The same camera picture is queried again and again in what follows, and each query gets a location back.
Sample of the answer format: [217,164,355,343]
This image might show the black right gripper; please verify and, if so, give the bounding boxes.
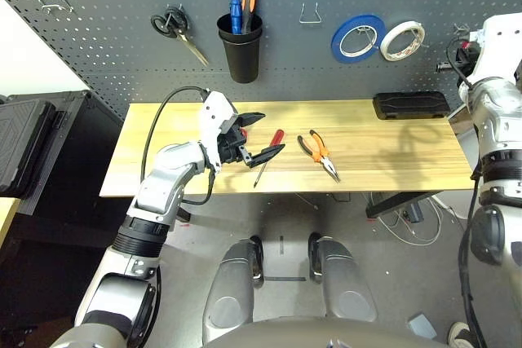
[454,37,481,77]

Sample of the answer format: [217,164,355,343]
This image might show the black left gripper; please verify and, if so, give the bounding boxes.
[217,111,287,170]

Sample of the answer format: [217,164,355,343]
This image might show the red handled screwdriver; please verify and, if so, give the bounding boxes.
[253,129,286,189]

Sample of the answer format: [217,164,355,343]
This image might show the orange black needle nose pliers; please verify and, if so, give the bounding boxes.
[297,129,342,184]

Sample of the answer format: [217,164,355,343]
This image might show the dark grey metal pegboard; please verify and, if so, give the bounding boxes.
[0,0,522,117]

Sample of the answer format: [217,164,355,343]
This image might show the black flat tool case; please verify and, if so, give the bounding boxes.
[373,90,449,121]

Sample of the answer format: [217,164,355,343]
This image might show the black plastic cup holder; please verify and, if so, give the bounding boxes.
[215,12,264,84]

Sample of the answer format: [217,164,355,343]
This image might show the white tape roll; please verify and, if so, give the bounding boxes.
[379,20,427,62]

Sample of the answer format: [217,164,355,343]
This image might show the blue tape roll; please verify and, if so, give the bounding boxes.
[330,13,387,64]

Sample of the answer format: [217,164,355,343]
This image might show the silver robot left leg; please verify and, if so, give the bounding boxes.
[202,236,264,343]

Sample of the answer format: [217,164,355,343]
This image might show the silver robot leg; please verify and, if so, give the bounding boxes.
[307,232,378,323]
[202,236,264,343]

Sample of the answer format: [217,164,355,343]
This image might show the dark power adapter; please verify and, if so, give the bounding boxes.
[401,203,425,225]

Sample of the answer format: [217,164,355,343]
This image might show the large black flight case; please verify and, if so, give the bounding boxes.
[0,90,123,218]

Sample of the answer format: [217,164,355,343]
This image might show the silver robot right leg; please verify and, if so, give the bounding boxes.
[307,232,378,323]

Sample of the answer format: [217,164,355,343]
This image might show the grey robot torso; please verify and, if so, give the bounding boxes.
[52,317,445,348]

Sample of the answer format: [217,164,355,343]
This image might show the black ribbed plastic case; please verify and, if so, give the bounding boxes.
[0,99,56,198]

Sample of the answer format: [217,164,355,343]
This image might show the silver double prong hook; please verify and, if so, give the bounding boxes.
[38,0,75,15]

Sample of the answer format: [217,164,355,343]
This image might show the grey foot pedal box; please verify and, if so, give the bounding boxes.
[407,313,437,340]

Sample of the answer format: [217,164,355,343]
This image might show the light wooden side table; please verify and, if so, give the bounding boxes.
[0,196,21,243]

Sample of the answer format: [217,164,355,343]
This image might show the white black sneaker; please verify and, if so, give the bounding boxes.
[447,321,474,348]

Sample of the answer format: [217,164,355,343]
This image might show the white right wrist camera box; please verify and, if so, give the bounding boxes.
[468,12,522,84]

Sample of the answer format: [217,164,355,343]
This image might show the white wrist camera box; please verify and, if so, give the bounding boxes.
[198,90,240,174]
[468,12,522,84]

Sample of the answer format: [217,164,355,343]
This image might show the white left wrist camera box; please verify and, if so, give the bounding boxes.
[198,90,240,174]

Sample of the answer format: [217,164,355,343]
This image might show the silver wire tape hook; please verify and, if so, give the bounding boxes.
[354,25,378,46]

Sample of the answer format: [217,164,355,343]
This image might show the blue handled screwdriver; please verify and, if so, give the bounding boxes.
[228,0,244,35]

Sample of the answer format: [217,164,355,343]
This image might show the silver wire loop hook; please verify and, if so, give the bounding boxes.
[299,2,323,24]

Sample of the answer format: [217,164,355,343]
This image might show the orange black handled screwdriver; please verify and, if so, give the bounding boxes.
[240,0,259,35]

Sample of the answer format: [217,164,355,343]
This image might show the black handled scissors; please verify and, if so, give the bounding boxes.
[149,4,210,68]

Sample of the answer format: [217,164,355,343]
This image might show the white floor cables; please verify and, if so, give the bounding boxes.
[369,192,466,247]

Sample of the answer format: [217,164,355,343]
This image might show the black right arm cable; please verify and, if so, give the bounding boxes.
[445,36,489,348]

